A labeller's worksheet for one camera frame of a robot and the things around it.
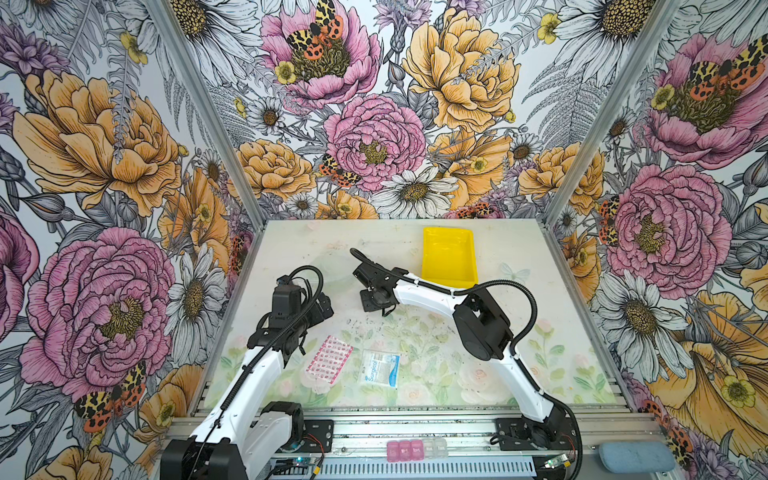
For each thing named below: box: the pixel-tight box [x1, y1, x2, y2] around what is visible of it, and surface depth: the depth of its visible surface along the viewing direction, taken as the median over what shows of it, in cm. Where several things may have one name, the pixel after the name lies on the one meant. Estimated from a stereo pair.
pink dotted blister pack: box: [306, 335, 354, 385], surface depth 89 cm
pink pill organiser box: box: [386, 438, 448, 463], surface depth 73 cm
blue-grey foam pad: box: [599, 442, 676, 474], surface depth 70 cm
